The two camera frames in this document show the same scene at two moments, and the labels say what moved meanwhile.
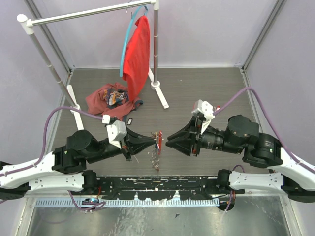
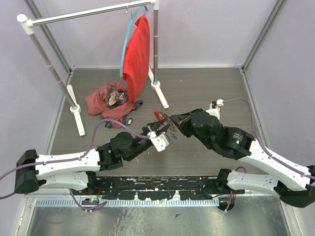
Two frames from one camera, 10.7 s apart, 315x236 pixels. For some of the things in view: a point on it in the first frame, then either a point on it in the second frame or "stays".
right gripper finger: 183,132 → 179,119
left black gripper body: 125,149 → 149,128
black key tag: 129,121 stays
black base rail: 158,188 stays
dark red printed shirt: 111,99 stays
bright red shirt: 137,57 stays
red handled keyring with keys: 157,151 → 162,116
